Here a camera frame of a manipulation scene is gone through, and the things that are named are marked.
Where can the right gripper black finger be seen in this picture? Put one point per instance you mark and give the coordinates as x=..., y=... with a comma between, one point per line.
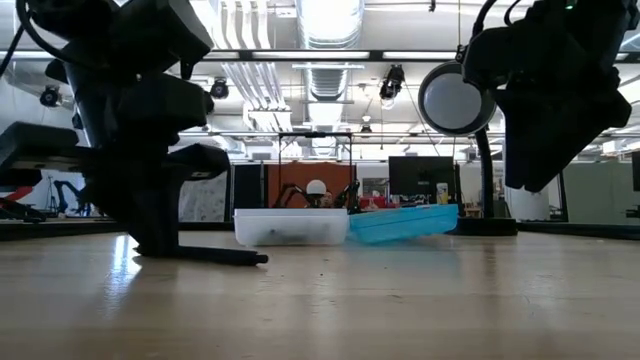
x=527, y=140
x=585, y=120

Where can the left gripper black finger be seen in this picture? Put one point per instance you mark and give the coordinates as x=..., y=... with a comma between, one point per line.
x=127, y=200
x=165, y=220

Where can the black pen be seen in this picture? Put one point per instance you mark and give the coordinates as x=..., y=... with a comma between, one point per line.
x=225, y=256

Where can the clear plastic supply box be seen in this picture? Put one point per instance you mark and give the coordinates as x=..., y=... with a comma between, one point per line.
x=290, y=227

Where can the blue plastic box lid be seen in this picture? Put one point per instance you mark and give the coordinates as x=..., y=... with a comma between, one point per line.
x=400, y=222

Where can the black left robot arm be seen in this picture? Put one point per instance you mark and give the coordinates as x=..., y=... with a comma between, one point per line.
x=160, y=35

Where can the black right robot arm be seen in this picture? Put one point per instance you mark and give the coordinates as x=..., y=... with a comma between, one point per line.
x=600, y=15

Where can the white cylindrical column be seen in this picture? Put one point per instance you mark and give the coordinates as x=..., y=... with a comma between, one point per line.
x=525, y=205

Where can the black ceiling spotlight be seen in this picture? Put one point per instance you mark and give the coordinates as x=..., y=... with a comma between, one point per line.
x=392, y=82
x=219, y=89

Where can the black desk lamp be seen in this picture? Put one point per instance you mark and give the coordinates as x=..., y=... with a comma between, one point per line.
x=452, y=100

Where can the black monitor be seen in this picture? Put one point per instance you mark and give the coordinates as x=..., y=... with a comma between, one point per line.
x=420, y=175

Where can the orange partition panel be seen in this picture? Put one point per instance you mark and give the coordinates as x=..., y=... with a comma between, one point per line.
x=300, y=175

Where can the white round lamp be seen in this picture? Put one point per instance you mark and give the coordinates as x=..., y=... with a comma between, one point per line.
x=316, y=187

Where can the overhead light bar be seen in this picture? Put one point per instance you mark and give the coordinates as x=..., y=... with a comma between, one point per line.
x=310, y=55

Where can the silver ceiling ventilation duct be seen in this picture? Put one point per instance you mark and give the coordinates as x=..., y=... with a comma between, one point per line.
x=330, y=30

